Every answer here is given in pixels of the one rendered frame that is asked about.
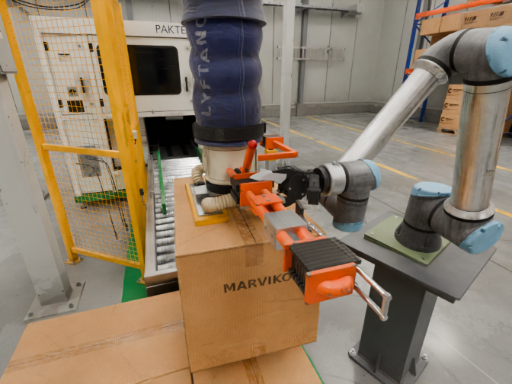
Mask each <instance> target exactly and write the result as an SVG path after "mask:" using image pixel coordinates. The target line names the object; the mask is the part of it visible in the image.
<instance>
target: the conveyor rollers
mask: <svg viewBox="0 0 512 384"><path fill-rule="evenodd" d="M153 163H154V167H153V168H154V169H158V160H154V162H153ZM161 164H162V176H163V183H164V189H165V201H166V208H167V214H165V215H163V213H162V202H161V192H155V218H156V220H155V221H156V223H155V224H156V229H155V230H156V237H157V240H156V242H157V243H156V244H157V251H156V253H157V254H158V256H157V262H158V270H157V271H159V270H166V269H170V268H174V267H177V266H176V260H175V243H174V179H176V178H191V171H192V169H193V168H194V167H195V166H197V165H201V164H203V163H202V162H201V160H200V158H199V157H190V158H172V159H163V160H161ZM154 182H155V183H154V185H155V186H154V188H155V189H154V190H160V183H159V174H158V171H154ZM173 262H174V263H173ZM169 263H170V264H169ZM161 264H162V265H161Z"/></svg>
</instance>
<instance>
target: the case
mask: <svg viewBox="0 0 512 384"><path fill-rule="evenodd" d="M187 183H193V180H192V178H176V179H174V243H175V260H176V266H177V272H178V283H179V290H180V296H181V307H182V312H183V319H184V330H185V336H186V342H187V353H188V359H189V365H190V372H191V373H195V372H198V371H201V370H207V369H210V368H213V367H217V366H222V365H226V364H229V363H234V362H237V361H240V360H246V359H249V358H252V357H258V356H261V355H265V354H270V353H273V352H277V351H280V350H286V349H289V348H292V347H298V346H301V345H304V344H309V343H312V342H316V341H317V334H318V318H319V309H320V302H317V303H314V304H311V305H306V304H305V303H304V295H303V294H302V292H301V290H300V289H299V287H298V286H297V285H296V283H295V282H294V280H293V278H292V277H291V276H290V274H289V273H288V271H287V272H284V271H283V249H281V250H275V248H274V247H273V245H272V244H271V243H270V241H269V240H268V238H267V236H266V235H265V234H264V222H263V221H262V219H261V218H260V217H256V216H255V214H254V213H253V212H252V211H251V209H250V207H251V206H249V208H248V209H243V210H240V209H239V208H238V207H237V206H233V207H229V208H226V209H225V210H226V212H227V213H228V215H229V222H222V223H217V224H212V225H206V226H195V223H194V218H193V215H192V212H191V208H190V203H189V200H188V196H187V191H186V187H185V184H187Z"/></svg>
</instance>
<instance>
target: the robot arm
mask: <svg viewBox="0 0 512 384"><path fill-rule="evenodd" d="M457 73H463V81H462V83H463V90H462V103H461V111H460V118H459V130H458V137H457V144H456V157H455V164H454V171H453V184H452V187H450V186H448V185H445V184H441V183H436V182H419V183H416V184H415V185H414V186H413V188H412V190H411V193H410V197H409V200H408V205H407V207H406V211H405V215H404V219H403V221H402V222H401V223H400V224H399V225H398V227H397V228H396V230H395V234H394V236H395V239H396V240H397V241H398V242H399V243H400V244H401V245H403V246H405V247H406V248H409V249H411V250H414V251H419V252H424V253H433V252H436V251H439V250H440V247H441V245H442V238H441V236H443V237H444V238H445V239H447V240H449V241H450V242H452V243H453V244H454V245H456V246H458V247H459V248H460V249H462V250H464V251H466V252H468V253H470V254H479V253H482V252H483V251H486V250H488V249H489V248H490V247H491V246H493V245H494V244H495V243H496V242H497V241H498V240H499V238H500V237H501V236H502V233H503V232H504V224H503V223H502V222H501V221H500V220H496V219H495V218H494V212H495V207H494V204H493V203H492V202H490V197H491V190H492V186H493V181H494V174H495V170H496V166H497V162H498V155H499V151H500V147H501V139H502V135H503V131H504V124H505V120H506V116H507V109H508V104H509V100H510V93H511V89H512V26H508V25H504V26H500V27H483V28H468V29H464V30H460V31H457V32H455V33H453V34H450V35H449V36H447V37H444V38H443V39H441V40H439V41H438V42H436V43H435V44H434V45H432V46H430V47H429V48H428V49H426V50H425V51H424V52H423V53H422V54H421V55H420V56H419V57H418V58H417V60H416V61H415V62H414V71H413V72H412V73H411V74H410V75H409V76H408V78H407V79H406V80H405V82H404V83H403V84H402V85H401V87H400V88H399V89H398V90H397V92H396V93H394V95H393V96H392V97H391V98H390V99H389V101H388V102H387V103H386V104H385V106H384V107H383V108H382V109H381V111H380V112H379V113H378V114H377V115H376V116H375V117H374V118H373V120H372V121H371V122H370V124H369V125H368V126H367V127H366V129H365V130H364V131H363V132H362V133H361V134H360V135H359V136H358V138H357V139H356V140H355V141H354V143H353V144H352V145H351V146H350V148H349V149H348V150H347V151H346V152H345V153H344V154H343V155H342V157H341V158H340V159H339V160H338V162H335V161H333V162H332V163H328V164H320V165H319V166H318V167H317V168H315V169H314V170H313V169H308V171H302V170H301V169H299V168H297V167H296V166H295V165H288V166H280V167H277V168H278V169H277V170H275V171H274V170H266V169H260V172H259V173H257V174H253V175H252V176H251V177H250V179H252V180H255V181H270V180H272V181H274V182H276V183H278V189H277V192H278V193H277V194H276V195H277V196H278V197H279V198H280V199H281V200H282V201H283V203H282V204H283V205H284V206H285V207H288V206H290V205H292V204H294V203H295V202H296V200H301V199H302V198H303V197H305V196H306V199H307V200H308V205H318V203H320V204H321V205H322V206H323V207H324V208H325V209H326V210H327V211H328V212H329V213H330V214H331V215H332V216H333V220H332V224H333V226H334V227H335V228H336V229H338V230H340V231H342V232H357V231H359V230H361V228H362V226H363V223H364V221H365V220H364V218H365V214H366V208H367V204H368V200H369V196H370V191H371V190H375V189H376V188H377V187H378V186H379V184H380V181H381V174H380V170H379V168H378V166H377V165H376V163H375V162H373V159H374V158H375V157H376V156H377V155H378V154H379V152H380V151H381V150H382V149H383V147H384V146H385V145H386V144H387V143H388V141H389V140H390V139H391V138H392V137H393V136H394V135H395V134H396V133H397V132H398V130H399V129H400V128H401V127H402V125H403V124H404V123H405V122H406V121H407V120H408V118H409V117H410V116H411V115H412V114H413V113H414V112H415V111H416V110H417V108H418V107H419V106H420V105H421V104H422V102H423V101H424V100H425V99H426V98H427V96H428V95H429V94H430V93H431V92H432V91H433V90H434V89H435V88H436V86H437V85H443V84H445V83H446V82H447V81H448V80H449V79H450V78H451V77H452V76H454V75H455V74H457ZM288 167H290V168H288ZM281 193H283V194H285V195H286V196H284V197H283V195H282V194H281Z"/></svg>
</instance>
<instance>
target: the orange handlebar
mask: <svg viewBox="0 0 512 384"><path fill-rule="evenodd" d="M273 146H275V147H277V148H278V149H280V150H282V151H283V152H275V153H266V154H258V161H266V160H274V159H282V158H295V157H297V156H298V152H297V151H296V150H294V149H291V148H290V147H289V146H286V145H284V144H283V143H281V142H278V141H273ZM226 173H227V174H228V175H229V177H232V175H233V174H236V173H235V171H234V170H233V169H232V168H227V169H226ZM245 198H246V199H247V201H248V202H249V203H250V204H251V207H250V209H251V211H252V212H253V213H254V214H255V216H256V217H260V218H261V219H262V221H264V213H271V212H276V211H282V210H287V208H286V207H285V206H284V205H283V204H282V203H283V201H282V200H281V199H280V198H279V197H278V196H277V195H276V194H271V193H270V192H269V191H268V190H267V189H263V190H262V191H261V195H257V196H255V195H254V194H253V193H252V192H251V191H247V192H246V193H245ZM297 236H298V237H299V239H300V240H303V239H308V238H315V236H314V235H313V234H312V233H311V232H310V231H309V230H308V229H307V228H301V229H299V230H298V232H297ZM276 239H277V241H278V242H279V243H280V245H281V246H282V247H283V243H287V242H293V240H292V239H291V238H290V236H289V235H288V234H287V233H286V232H284V231H281V232H278V234H277V236H276ZM353 288H354V278H353V277H352V276H350V275H348V276H344V277H342V278H340V279H337V280H325V281H323V282H321V283H320V284H319V285H318V287H317V292H318V293H320V294H322V295H323V296H329V297H340V296H344V295H346V294H348V293H349V292H350V291H351V290H352V289H353Z"/></svg>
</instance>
